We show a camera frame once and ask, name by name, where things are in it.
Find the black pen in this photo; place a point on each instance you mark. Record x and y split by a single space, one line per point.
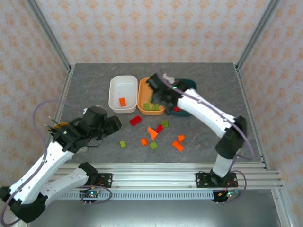
51 132

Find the wide aluminium mounting rail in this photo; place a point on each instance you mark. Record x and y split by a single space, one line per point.
154 177

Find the lower aluminium frame post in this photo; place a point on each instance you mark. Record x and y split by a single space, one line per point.
281 208

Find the orange sloped lego brick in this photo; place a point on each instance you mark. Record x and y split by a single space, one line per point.
181 138

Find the green lego with round stud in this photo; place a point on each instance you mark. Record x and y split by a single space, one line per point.
165 124

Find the black pencil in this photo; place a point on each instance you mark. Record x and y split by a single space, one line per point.
54 120
47 126

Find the yellow pencil cup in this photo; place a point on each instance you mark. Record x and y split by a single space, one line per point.
62 124

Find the small orange lego brick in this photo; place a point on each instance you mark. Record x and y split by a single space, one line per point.
144 141

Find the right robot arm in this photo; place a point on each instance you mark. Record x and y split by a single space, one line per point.
206 111

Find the teal plastic container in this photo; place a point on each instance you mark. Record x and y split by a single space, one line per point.
190 82

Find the long green lego brick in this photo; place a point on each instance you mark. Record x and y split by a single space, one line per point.
155 107
146 106

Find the aluminium table side rail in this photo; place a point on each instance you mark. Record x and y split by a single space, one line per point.
243 94
67 82

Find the small red lego brick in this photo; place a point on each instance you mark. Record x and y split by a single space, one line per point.
159 128

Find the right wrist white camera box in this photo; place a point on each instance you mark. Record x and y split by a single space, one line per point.
168 77

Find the white plastic container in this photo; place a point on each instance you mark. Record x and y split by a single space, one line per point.
123 89

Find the orange wedge lego piece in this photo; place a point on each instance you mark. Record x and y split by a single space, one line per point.
152 133

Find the grey metal lower panel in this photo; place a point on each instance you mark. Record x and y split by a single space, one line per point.
154 215

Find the aluminium frame post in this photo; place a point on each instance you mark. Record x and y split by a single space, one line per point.
258 33
281 208
47 33

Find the orange plastic container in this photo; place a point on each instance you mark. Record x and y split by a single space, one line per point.
143 94

